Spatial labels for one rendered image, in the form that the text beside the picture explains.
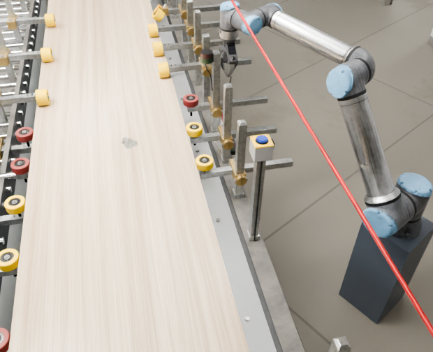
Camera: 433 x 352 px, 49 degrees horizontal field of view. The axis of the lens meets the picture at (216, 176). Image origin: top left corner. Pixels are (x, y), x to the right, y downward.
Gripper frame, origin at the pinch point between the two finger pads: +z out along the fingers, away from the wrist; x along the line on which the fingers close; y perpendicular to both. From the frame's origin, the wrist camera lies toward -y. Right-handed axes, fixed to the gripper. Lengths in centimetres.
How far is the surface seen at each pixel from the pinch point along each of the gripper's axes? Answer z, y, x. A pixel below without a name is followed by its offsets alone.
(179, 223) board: 11, -86, 39
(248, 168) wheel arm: 17, -53, 3
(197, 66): 5.2, 22.0, 12.3
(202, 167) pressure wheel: 11, -55, 24
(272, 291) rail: 31, -110, 8
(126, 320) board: 11, -123, 62
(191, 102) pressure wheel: 10.1, -5.4, 20.4
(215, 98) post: 7.9, -7.3, 8.4
